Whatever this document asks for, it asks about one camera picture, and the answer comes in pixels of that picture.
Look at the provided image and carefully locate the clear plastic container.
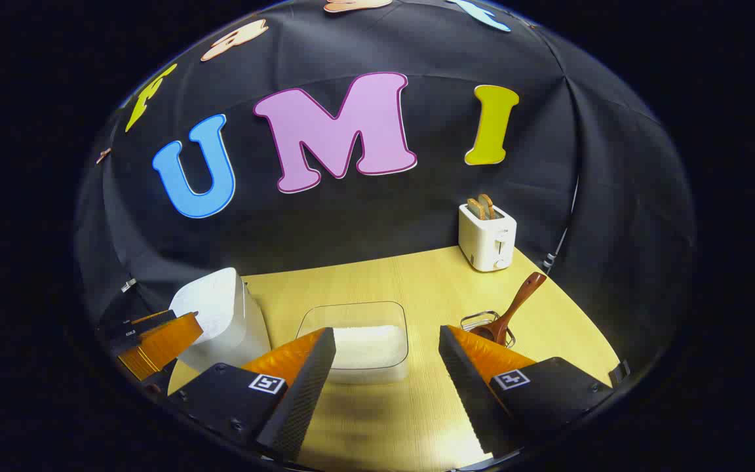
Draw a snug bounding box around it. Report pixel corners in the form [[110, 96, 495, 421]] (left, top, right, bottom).
[[296, 302, 410, 385]]

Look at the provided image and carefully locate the white toaster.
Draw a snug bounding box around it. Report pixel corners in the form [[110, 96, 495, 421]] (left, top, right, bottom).
[[458, 200, 518, 273]]

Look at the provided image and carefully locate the brown wooden spoon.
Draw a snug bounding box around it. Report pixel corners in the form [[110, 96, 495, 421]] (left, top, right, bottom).
[[469, 272, 547, 346]]

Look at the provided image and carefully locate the black backdrop cloth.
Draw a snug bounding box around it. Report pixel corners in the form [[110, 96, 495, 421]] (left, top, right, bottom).
[[76, 0, 696, 374]]

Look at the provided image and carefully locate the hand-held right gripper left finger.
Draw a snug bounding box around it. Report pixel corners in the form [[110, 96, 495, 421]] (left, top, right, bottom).
[[168, 326, 337, 463]]

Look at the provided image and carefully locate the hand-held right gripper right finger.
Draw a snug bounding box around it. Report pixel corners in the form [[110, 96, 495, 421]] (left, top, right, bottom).
[[438, 324, 615, 460]]

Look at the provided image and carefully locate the white rice cooker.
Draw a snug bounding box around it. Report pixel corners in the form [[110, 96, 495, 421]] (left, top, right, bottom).
[[169, 267, 272, 373]]

